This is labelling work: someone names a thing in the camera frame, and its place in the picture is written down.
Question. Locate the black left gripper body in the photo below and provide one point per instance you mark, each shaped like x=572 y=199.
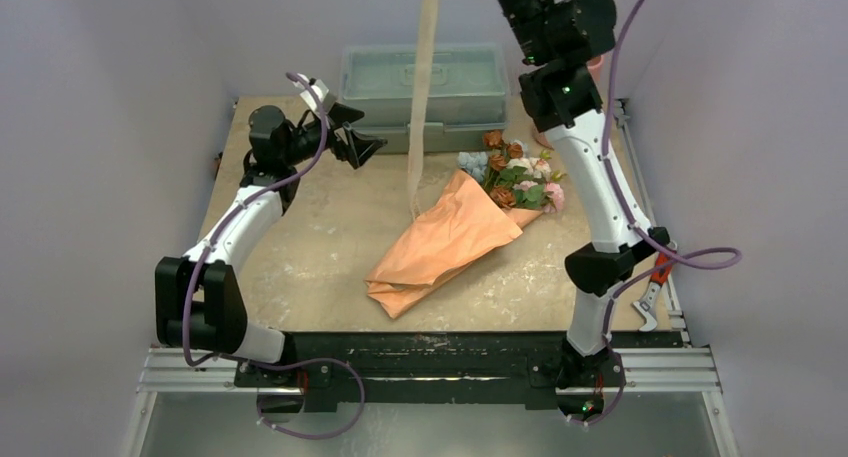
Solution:
x=305 y=144

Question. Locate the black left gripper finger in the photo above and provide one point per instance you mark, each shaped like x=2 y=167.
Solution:
x=340 y=114
x=359 y=148

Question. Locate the beige ribbon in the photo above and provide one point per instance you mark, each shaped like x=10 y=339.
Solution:
x=428 y=21

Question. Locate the orange wrapping paper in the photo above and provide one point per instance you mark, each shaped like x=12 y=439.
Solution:
x=464 y=225

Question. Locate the artificial flower bouquet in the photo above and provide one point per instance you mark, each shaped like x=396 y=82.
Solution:
x=512 y=177

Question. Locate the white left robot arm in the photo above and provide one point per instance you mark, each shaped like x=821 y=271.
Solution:
x=198 y=301

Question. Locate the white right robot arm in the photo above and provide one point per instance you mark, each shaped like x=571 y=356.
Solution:
x=558 y=38

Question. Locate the pink cylindrical vase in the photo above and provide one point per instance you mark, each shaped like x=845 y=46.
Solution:
x=594 y=66

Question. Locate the green plastic toolbox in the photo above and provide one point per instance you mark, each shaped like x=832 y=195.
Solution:
x=469 y=94

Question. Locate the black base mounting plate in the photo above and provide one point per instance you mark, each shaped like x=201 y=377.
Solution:
x=535 y=369

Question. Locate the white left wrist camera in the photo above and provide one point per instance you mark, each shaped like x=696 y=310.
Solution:
x=315 y=94

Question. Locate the red handled wrench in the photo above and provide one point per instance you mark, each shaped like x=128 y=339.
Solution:
x=645 y=306

